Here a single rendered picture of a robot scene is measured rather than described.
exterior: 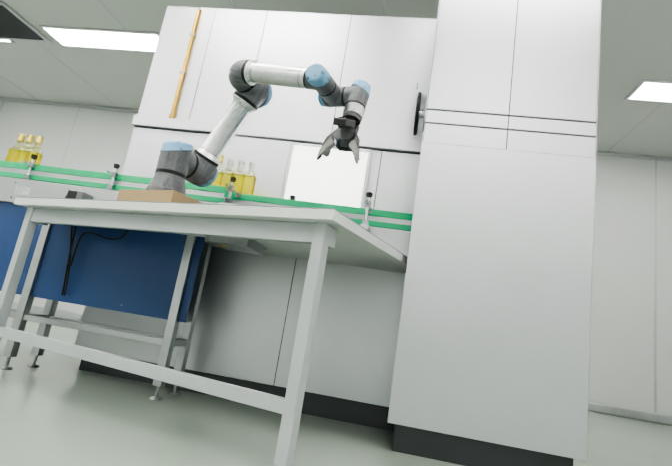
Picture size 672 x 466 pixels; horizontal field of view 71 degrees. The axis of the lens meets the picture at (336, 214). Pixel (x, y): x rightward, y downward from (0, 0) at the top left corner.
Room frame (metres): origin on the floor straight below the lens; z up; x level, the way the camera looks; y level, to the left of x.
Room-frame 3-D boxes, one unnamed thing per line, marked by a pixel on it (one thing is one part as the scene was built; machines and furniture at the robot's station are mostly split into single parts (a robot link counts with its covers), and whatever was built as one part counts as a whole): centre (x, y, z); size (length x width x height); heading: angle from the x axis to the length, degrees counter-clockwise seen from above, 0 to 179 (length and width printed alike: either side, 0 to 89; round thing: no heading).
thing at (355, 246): (2.37, 0.36, 0.73); 1.58 x 1.52 x 0.04; 62
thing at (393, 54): (2.71, 0.02, 1.44); 2.34 x 0.79 x 1.38; 80
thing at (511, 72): (2.02, -0.69, 1.69); 0.70 x 0.37 x 0.89; 80
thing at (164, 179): (1.79, 0.66, 0.84); 0.15 x 0.15 x 0.10
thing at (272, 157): (2.37, 0.31, 1.15); 0.90 x 0.03 x 0.34; 80
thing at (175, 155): (1.80, 0.66, 0.96); 0.13 x 0.12 x 0.14; 155
